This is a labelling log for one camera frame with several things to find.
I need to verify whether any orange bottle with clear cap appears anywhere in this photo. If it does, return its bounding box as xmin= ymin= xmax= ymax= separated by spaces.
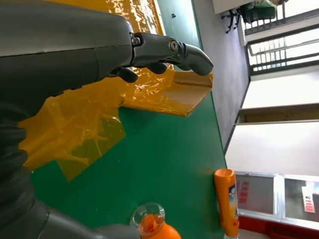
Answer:
xmin=129 ymin=202 xmax=182 ymax=239

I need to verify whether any orange bottle with printed label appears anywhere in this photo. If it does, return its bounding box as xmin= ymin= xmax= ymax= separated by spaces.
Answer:
xmin=214 ymin=169 xmax=240 ymax=239

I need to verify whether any yellow film wrapped box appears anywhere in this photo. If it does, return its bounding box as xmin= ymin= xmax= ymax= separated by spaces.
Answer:
xmin=18 ymin=0 xmax=215 ymax=183

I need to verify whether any green table mat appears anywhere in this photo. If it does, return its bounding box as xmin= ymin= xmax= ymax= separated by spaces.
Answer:
xmin=31 ymin=0 xmax=228 ymax=239

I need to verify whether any window with metal railing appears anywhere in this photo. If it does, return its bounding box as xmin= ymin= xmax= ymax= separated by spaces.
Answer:
xmin=245 ymin=4 xmax=319 ymax=77

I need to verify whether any plain white cabinet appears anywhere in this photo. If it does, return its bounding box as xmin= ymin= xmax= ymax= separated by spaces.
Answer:
xmin=225 ymin=120 xmax=319 ymax=176

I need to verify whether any white glass-door cabinet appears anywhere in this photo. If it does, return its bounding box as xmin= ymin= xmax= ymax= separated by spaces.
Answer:
xmin=234 ymin=171 xmax=319 ymax=239

